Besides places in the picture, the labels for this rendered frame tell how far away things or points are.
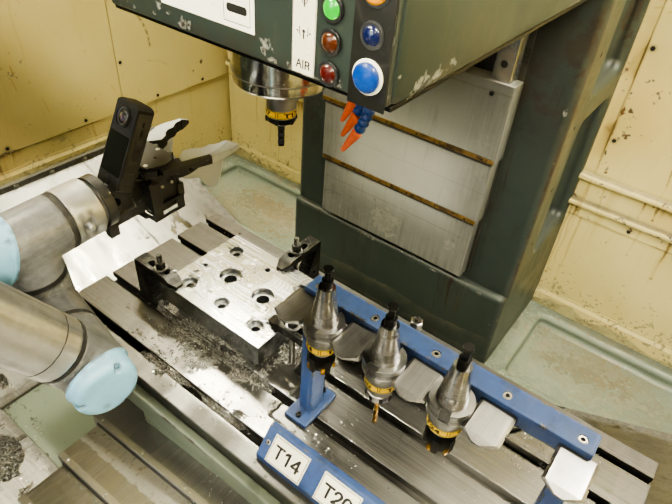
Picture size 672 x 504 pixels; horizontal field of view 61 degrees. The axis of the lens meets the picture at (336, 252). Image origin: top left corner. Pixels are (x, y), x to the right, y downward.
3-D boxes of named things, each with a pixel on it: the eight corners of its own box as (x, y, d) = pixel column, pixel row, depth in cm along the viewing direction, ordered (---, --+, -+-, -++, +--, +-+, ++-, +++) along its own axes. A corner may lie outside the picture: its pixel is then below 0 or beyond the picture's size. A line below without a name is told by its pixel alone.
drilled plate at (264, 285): (258, 365, 114) (258, 348, 111) (163, 298, 127) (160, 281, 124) (328, 304, 129) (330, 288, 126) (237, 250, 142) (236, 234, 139)
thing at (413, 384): (419, 410, 77) (420, 406, 76) (386, 389, 79) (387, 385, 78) (444, 378, 81) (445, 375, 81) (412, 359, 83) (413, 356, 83)
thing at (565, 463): (579, 513, 67) (581, 509, 66) (536, 485, 69) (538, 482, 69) (597, 470, 71) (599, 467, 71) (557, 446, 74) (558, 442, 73)
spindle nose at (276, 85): (351, 83, 92) (358, 5, 84) (278, 111, 82) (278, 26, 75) (284, 54, 100) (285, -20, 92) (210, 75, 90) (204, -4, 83)
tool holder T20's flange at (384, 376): (413, 367, 83) (415, 356, 82) (386, 391, 80) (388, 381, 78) (379, 343, 86) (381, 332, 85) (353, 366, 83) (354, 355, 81)
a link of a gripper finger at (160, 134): (174, 145, 90) (146, 176, 83) (168, 110, 86) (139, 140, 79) (192, 148, 89) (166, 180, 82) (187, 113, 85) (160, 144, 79)
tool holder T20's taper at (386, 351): (406, 355, 82) (413, 324, 77) (387, 373, 79) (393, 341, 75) (382, 338, 84) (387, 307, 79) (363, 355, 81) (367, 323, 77)
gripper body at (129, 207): (155, 184, 84) (84, 222, 77) (145, 132, 79) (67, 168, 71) (190, 204, 81) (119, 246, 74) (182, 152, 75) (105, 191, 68)
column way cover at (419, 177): (460, 282, 144) (515, 88, 112) (315, 208, 165) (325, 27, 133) (469, 272, 147) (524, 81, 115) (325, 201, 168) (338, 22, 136)
